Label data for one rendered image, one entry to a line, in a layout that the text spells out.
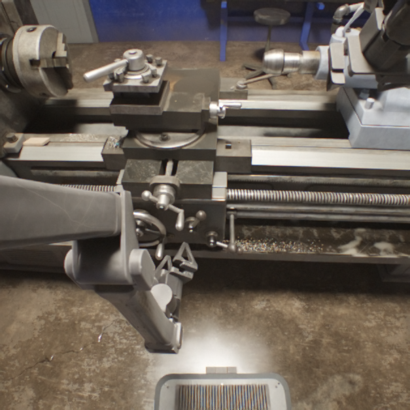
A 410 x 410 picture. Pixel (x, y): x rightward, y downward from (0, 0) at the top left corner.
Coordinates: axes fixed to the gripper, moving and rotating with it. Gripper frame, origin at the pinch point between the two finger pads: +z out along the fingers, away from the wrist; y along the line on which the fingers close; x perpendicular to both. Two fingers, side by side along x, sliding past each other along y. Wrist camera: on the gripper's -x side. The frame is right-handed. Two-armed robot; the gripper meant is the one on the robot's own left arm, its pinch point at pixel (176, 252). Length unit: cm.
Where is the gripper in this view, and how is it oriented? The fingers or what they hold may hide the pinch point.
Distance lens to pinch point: 87.6
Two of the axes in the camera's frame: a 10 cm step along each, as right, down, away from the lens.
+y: -5.9, 4.9, 6.4
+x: 8.1, 4.1, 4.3
